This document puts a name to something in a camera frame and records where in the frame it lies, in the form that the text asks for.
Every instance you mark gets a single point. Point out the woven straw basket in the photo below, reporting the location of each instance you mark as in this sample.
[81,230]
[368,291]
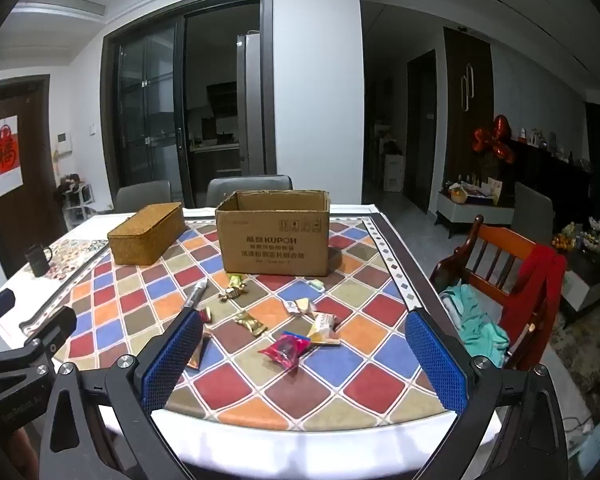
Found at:
[145,235]

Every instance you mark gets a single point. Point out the silver stick packet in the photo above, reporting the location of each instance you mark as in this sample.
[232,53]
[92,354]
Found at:
[197,294]

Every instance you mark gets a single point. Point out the light green candy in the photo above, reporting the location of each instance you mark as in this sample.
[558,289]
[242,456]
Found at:
[316,285]

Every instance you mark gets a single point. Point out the small dark red candy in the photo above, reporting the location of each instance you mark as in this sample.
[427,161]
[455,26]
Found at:
[205,316]

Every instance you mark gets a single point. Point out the red cloth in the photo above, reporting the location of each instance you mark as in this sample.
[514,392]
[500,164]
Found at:
[540,280]

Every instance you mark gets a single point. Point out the colourful checkered tablecloth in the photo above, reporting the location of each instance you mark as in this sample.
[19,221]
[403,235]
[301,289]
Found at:
[290,390]

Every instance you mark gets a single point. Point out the white carton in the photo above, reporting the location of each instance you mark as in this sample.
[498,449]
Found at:
[393,172]

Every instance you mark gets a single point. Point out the red wooden chair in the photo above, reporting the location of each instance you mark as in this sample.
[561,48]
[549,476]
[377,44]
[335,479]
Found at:
[505,245]

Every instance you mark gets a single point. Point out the tall grey chair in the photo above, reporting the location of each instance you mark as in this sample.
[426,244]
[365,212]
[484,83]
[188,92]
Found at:
[532,210]

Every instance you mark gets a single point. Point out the white low cabinet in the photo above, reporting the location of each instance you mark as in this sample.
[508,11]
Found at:
[475,212]

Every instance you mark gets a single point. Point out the red foil balloons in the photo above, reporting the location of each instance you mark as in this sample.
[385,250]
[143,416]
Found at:
[497,130]

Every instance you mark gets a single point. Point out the dark wooden door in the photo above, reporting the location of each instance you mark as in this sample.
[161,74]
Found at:
[35,110]

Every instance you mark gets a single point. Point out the dark sideboard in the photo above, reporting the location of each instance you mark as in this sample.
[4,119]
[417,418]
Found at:
[550,175]

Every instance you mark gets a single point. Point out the orange brown snack packet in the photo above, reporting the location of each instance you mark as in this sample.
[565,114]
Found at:
[327,341]

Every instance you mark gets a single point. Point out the narrow grey chair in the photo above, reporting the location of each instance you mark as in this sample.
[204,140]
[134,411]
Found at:
[142,195]

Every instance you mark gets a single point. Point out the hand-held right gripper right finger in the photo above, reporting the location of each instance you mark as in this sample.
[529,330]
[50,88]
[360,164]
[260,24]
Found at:
[437,365]

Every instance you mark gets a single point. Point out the wide grey chair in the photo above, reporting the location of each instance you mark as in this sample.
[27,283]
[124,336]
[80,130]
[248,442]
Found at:
[250,187]

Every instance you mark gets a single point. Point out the fruit basket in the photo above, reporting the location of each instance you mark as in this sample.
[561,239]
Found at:
[460,194]

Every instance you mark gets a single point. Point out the white wall intercom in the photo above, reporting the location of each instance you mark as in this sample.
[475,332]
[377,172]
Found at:
[63,143]

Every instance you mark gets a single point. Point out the red and white door poster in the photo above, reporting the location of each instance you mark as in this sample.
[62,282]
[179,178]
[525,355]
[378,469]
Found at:
[7,160]

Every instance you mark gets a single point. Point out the black mug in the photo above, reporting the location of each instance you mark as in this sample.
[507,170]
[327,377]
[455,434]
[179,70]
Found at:
[37,260]

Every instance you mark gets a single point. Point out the clear wrapped yellow snack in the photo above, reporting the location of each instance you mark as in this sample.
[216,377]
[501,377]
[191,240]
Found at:
[300,306]

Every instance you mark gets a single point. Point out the silver refrigerator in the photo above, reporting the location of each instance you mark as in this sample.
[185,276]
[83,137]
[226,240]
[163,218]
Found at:
[247,110]

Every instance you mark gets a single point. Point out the teal cloth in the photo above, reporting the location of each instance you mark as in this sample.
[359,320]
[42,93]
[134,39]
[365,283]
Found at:
[475,320]

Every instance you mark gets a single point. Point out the brown cardboard box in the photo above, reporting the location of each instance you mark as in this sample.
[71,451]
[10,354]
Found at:
[270,240]

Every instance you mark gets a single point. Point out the red pink snack packet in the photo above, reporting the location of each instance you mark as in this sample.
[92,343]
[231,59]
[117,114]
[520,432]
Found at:
[286,350]

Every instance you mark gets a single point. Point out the white shoe rack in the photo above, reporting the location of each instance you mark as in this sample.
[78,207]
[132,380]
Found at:
[77,205]

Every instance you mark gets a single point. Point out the floral patterned mat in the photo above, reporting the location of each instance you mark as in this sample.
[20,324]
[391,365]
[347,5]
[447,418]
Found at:
[75,255]

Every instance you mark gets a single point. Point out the dark hallway door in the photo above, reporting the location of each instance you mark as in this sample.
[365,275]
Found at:
[422,125]

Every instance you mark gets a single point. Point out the flower bouquet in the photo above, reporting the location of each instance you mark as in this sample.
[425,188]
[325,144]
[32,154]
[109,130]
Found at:
[585,237]

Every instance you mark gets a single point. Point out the beige snack packet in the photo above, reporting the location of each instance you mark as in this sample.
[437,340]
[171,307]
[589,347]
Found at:
[325,321]

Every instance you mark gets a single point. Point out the gold twisted candy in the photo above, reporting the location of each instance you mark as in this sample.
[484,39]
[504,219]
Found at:
[232,293]

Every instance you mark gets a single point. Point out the sliding glass door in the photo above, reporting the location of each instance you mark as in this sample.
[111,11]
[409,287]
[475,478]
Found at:
[145,110]

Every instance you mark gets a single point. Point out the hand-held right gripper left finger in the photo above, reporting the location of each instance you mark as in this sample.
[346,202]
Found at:
[170,360]

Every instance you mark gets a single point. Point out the gold foil snack packet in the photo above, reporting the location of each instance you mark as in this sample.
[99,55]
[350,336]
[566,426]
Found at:
[250,322]

